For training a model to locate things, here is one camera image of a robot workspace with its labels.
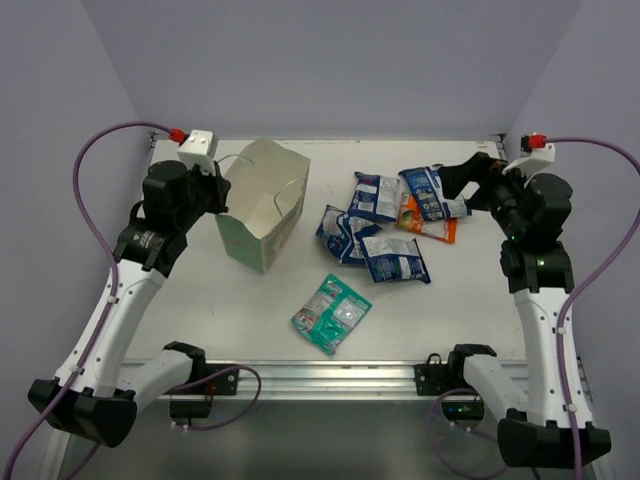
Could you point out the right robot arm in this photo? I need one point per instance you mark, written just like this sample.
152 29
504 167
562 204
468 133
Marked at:
550 425

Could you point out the blue white snack packet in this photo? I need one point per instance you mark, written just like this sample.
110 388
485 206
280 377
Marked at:
341 233
374 197
426 188

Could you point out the green paper gift bag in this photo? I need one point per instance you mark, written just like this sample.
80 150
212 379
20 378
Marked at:
266 200

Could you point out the black base bracket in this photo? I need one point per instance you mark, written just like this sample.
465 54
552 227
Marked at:
222 385
431 376

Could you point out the orange snack packet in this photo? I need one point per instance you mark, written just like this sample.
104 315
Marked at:
409 219

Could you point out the black left base bracket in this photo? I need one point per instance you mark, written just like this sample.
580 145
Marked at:
222 385

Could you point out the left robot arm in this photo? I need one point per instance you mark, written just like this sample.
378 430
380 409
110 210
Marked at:
88 395

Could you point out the aluminium mounting rail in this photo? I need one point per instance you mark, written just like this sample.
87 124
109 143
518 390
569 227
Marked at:
343 380

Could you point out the green snack packet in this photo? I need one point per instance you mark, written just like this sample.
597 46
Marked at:
330 314

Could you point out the dark blue snack packet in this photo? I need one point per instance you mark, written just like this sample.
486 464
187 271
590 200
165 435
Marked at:
391 260

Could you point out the black right base bracket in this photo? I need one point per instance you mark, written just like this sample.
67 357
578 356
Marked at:
431 376

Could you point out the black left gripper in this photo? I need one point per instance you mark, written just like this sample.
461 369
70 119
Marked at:
214 187

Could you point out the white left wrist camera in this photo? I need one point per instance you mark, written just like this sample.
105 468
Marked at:
198 150

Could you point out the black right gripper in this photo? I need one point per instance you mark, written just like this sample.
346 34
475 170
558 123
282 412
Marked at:
456 178

